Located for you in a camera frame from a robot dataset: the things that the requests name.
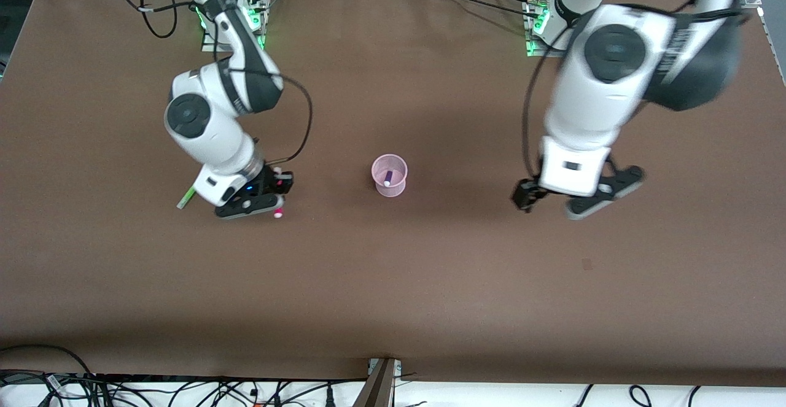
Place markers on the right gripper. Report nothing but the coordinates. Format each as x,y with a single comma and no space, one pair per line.
272,181

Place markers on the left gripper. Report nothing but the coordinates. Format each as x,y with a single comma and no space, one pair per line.
527,194

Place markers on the pink highlighter pen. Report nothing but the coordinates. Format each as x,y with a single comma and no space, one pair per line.
278,213

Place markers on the purple marker pen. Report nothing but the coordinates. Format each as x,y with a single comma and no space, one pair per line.
389,180

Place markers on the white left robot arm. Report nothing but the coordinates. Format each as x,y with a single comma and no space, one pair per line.
614,88

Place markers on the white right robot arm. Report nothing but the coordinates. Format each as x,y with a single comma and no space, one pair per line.
202,118

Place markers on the pink mesh pen holder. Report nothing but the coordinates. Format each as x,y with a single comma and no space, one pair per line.
390,189

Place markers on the green highlighter pen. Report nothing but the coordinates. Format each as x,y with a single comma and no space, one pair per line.
186,198

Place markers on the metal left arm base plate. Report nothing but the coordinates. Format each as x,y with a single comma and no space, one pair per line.
534,48

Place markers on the aluminium frame post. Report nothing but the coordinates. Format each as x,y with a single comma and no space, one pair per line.
381,388

